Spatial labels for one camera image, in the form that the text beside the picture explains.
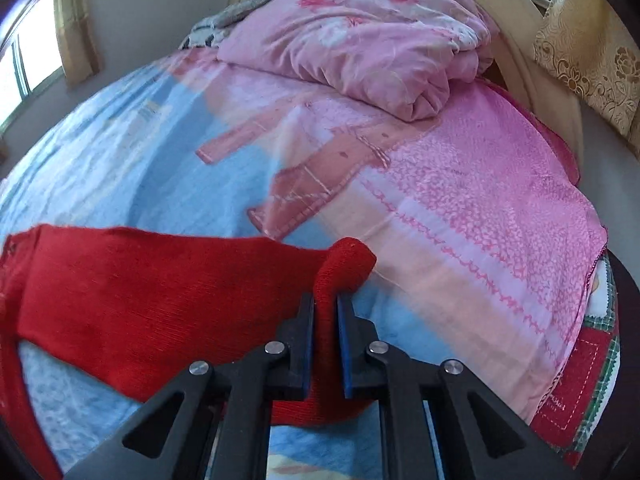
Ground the yellow curtain near headboard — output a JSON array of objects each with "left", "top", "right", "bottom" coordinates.
[{"left": 534, "top": 0, "right": 639, "bottom": 152}]

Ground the red christmas patterned quilt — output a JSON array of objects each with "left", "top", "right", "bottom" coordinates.
[{"left": 530, "top": 255, "right": 620, "bottom": 467}]

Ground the far window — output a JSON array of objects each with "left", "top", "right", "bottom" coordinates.
[{"left": 1, "top": 0, "right": 62, "bottom": 133}]

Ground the pink floral pillow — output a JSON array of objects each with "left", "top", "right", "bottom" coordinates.
[{"left": 218, "top": 0, "right": 499, "bottom": 122}]

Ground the blue pink bed sheet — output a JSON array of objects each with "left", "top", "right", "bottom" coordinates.
[{"left": 1, "top": 49, "right": 608, "bottom": 479}]

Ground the cream wooden headboard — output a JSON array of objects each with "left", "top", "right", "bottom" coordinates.
[{"left": 226, "top": 0, "right": 586, "bottom": 181}]

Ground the grey white folded blanket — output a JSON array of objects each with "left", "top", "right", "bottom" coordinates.
[{"left": 179, "top": 0, "right": 271, "bottom": 50}]

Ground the right beige curtain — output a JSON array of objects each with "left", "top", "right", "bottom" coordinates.
[{"left": 53, "top": 0, "right": 102, "bottom": 88}]

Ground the red knitted sweater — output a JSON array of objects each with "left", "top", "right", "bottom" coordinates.
[{"left": 1, "top": 224, "right": 376, "bottom": 479}]

